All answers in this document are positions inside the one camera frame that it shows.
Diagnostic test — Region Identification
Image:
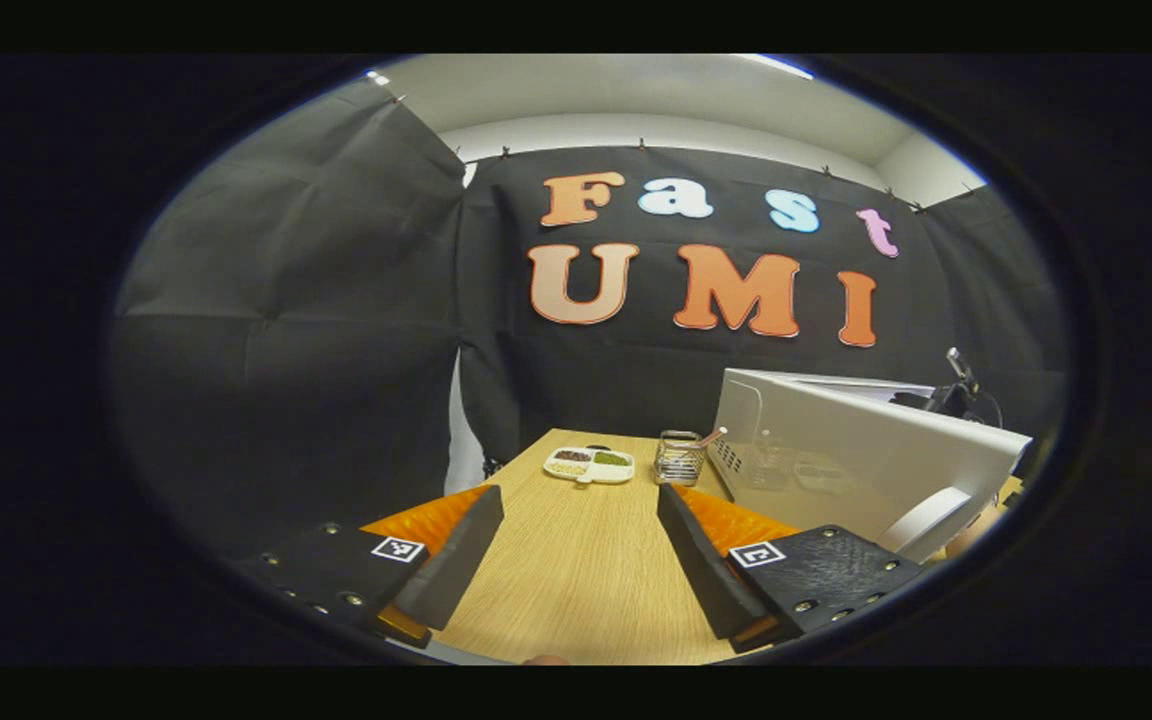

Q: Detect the wire mesh basket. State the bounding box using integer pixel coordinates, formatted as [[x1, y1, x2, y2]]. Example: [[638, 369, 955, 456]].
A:
[[653, 430, 708, 488]]

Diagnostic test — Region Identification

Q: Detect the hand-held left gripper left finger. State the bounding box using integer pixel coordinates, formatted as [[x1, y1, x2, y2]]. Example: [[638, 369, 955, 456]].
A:
[[236, 485, 505, 649]]

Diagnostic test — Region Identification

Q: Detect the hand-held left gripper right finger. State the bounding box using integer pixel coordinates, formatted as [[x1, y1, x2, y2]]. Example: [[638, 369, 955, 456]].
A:
[[656, 484, 927, 654]]

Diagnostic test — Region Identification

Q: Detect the black backdrop cloth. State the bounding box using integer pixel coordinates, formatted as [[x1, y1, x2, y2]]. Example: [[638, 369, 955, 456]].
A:
[[106, 78, 1072, 561]]

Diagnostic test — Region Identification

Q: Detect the white divided plate with grains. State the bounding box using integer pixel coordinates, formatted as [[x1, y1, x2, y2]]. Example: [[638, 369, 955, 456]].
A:
[[543, 445, 636, 486]]

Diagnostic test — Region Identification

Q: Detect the white microwave oven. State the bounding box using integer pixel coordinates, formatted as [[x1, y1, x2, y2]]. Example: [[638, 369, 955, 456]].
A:
[[708, 367, 1034, 564]]

